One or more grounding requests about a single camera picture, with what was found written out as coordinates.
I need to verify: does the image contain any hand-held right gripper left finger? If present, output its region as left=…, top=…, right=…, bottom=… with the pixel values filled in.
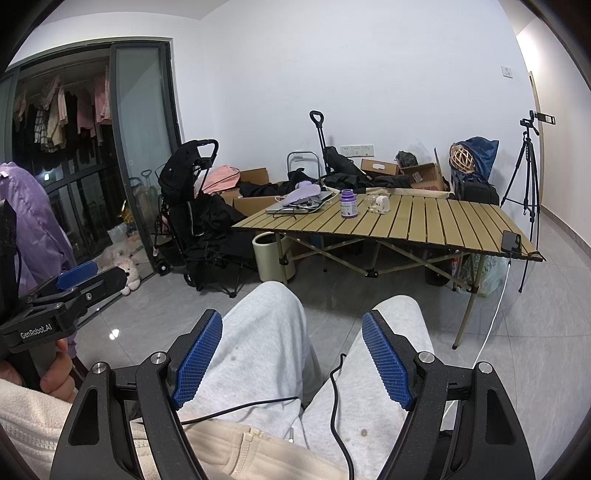
left=48, top=308, right=225, bottom=480

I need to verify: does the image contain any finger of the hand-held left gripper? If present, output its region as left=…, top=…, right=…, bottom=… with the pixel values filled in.
left=28, top=261, right=100, bottom=306
left=44, top=266, right=131, bottom=325

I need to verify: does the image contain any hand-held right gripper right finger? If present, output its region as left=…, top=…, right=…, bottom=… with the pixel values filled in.
left=361, top=309, right=536, bottom=480

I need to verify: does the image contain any person's left forearm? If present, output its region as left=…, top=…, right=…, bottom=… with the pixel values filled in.
left=0, top=378, right=86, bottom=480

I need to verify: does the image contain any person's left hand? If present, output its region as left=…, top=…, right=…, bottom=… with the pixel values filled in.
left=0, top=339, right=77, bottom=404

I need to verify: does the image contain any white plush toy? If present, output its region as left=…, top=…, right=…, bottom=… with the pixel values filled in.
left=100, top=247, right=142, bottom=296

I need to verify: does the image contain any person's left leg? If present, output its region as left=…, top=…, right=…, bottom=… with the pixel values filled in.
left=178, top=281, right=324, bottom=446

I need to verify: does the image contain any person's leg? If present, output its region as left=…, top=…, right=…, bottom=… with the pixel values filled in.
left=300, top=295, right=435, bottom=480
left=178, top=281, right=324, bottom=446

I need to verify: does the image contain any gold foil bag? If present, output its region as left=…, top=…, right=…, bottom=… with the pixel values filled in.
left=117, top=202, right=138, bottom=232

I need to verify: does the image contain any person's right leg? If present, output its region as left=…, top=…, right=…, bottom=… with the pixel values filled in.
left=300, top=295, right=435, bottom=480

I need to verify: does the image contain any purple jacket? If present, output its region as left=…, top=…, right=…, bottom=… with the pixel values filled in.
left=0, top=161, right=78, bottom=356

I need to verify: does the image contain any beige fleece jacket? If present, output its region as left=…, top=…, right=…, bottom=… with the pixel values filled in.
left=129, top=418, right=352, bottom=480

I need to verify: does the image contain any white trash bin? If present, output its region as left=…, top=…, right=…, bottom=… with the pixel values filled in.
left=252, top=232, right=296, bottom=284

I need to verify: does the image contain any black jacket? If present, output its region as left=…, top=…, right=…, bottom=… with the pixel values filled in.
left=189, top=193, right=259, bottom=296

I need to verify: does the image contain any black stroller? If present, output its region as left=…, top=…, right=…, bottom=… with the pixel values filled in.
left=151, top=138, right=220, bottom=289

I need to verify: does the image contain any white plastic bag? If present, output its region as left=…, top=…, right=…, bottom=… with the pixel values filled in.
left=457, top=254, right=509, bottom=297

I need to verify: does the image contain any tan slatted folding table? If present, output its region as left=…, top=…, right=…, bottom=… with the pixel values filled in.
left=231, top=193, right=546, bottom=349

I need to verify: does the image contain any sliding glass door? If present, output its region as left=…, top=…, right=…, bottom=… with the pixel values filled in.
left=110, top=39, right=185, bottom=278

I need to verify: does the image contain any pink cloth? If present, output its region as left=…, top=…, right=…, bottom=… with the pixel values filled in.
left=203, top=165, right=241, bottom=195

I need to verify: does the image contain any row of hanging clothes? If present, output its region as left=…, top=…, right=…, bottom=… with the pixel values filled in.
left=11, top=74, right=114, bottom=154

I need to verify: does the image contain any black smartphone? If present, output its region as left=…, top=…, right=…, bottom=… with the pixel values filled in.
left=501, top=230, right=523, bottom=256

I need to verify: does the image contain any silver laptop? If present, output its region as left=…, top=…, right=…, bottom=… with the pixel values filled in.
left=265, top=191, right=334, bottom=216

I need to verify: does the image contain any cardboard box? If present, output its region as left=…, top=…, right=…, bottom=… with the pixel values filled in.
left=399, top=148, right=448, bottom=191
left=238, top=167, right=271, bottom=186
left=361, top=158, right=400, bottom=176

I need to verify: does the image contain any lilac fabric pouch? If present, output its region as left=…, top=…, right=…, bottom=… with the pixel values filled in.
left=281, top=181, right=324, bottom=206

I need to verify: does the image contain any pile of black clothes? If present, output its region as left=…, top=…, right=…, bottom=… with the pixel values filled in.
left=238, top=168, right=326, bottom=200

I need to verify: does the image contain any black suitcase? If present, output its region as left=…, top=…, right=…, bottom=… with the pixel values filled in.
left=455, top=176, right=501, bottom=206

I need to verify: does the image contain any black pull cart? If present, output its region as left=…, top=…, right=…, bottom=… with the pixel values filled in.
left=309, top=110, right=368, bottom=180

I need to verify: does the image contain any wicker helmet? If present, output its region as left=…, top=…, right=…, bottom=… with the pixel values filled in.
left=450, top=143, right=476, bottom=175

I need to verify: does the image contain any black tripod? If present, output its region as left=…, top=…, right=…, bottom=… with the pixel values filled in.
left=500, top=128, right=542, bottom=294

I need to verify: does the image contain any blue bag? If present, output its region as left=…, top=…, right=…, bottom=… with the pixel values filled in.
left=455, top=136, right=500, bottom=183

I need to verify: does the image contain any black cable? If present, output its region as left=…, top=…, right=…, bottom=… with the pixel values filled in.
left=329, top=353, right=360, bottom=472
left=180, top=396, right=302, bottom=425

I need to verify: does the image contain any white charging cable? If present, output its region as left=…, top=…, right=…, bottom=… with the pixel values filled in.
left=478, top=256, right=512, bottom=365

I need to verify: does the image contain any grey trolley frame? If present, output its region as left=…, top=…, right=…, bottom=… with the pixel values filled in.
left=286, top=150, right=322, bottom=178

